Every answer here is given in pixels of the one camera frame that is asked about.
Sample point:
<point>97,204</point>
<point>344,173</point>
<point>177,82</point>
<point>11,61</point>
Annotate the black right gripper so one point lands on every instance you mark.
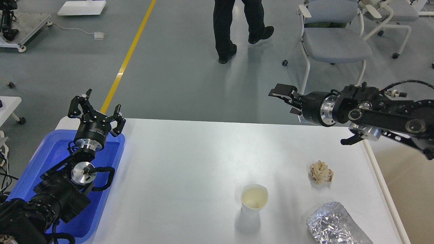
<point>316,107</point>

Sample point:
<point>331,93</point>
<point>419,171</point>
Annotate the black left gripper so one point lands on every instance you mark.
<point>93,129</point>

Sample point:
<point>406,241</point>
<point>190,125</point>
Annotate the white paper cup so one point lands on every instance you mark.
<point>254,198</point>

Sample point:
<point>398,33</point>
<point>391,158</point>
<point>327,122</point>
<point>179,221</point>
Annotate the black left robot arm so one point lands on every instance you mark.
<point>63,191</point>

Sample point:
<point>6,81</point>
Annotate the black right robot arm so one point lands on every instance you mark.
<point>370,112</point>

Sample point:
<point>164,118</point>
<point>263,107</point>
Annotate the crumpled brown paper ball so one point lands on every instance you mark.
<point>320,173</point>

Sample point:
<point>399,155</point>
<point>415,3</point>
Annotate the white side table with castor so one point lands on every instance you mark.
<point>9,104</point>

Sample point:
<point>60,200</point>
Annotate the white flat board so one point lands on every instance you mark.
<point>82,8</point>

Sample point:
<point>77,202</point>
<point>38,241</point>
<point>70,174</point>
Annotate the metal cart with equipment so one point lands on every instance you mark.
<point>17,27</point>

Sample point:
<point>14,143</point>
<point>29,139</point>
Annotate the crumpled aluminium foil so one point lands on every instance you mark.
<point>332,224</point>

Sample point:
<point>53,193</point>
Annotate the beige plastic bin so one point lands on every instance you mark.
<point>406,179</point>

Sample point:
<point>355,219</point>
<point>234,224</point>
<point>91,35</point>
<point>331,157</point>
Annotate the white power adapter with cable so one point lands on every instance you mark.
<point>95,35</point>

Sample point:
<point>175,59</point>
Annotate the grey chair with white frame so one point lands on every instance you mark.
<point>332,45</point>

